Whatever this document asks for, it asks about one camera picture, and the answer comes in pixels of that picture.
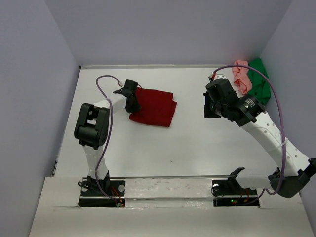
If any red t-shirt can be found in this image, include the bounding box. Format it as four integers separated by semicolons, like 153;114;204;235
129;88;177;127

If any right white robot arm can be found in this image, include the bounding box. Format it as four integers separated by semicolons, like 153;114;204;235
204;78;316;198

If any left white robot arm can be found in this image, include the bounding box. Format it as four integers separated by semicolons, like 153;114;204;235
74;76;141;199

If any pink t-shirt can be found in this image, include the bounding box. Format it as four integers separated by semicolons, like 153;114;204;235
232;60;252;95

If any green t-shirt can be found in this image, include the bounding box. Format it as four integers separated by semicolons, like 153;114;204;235
247;58;271;105

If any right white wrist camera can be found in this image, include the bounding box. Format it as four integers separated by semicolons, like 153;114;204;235
208;73;227;82

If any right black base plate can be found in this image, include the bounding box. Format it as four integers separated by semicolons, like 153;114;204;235
211;179;260;207

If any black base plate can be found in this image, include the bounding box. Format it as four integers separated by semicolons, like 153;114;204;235
78;178;126;208
211;179;260;207

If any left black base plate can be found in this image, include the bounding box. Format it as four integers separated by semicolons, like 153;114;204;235
78;178;126;208

